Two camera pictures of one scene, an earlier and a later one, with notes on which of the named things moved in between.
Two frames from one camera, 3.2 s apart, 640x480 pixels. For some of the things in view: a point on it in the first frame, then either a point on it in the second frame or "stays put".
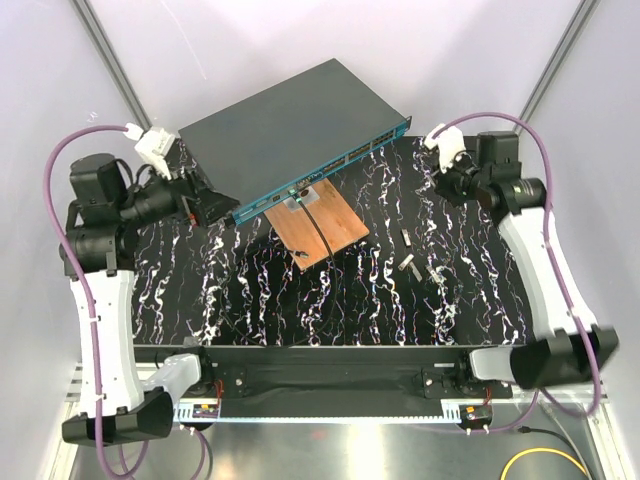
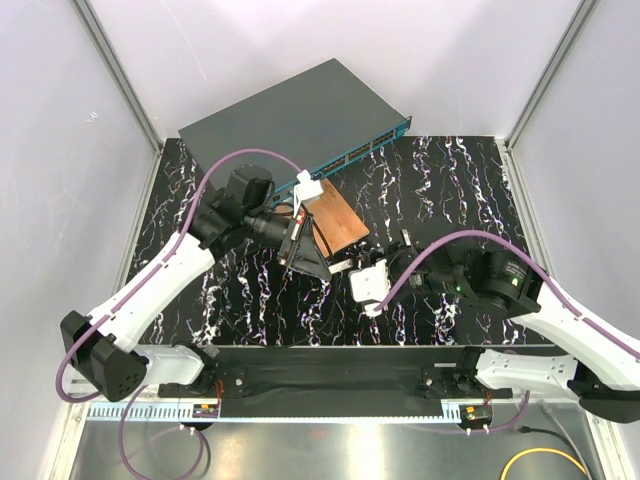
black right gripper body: x=461 y=183 -> x=396 y=253
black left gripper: x=207 y=205 -> x=304 y=254
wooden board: x=301 y=237 stays put
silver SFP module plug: x=406 y=239 stays put
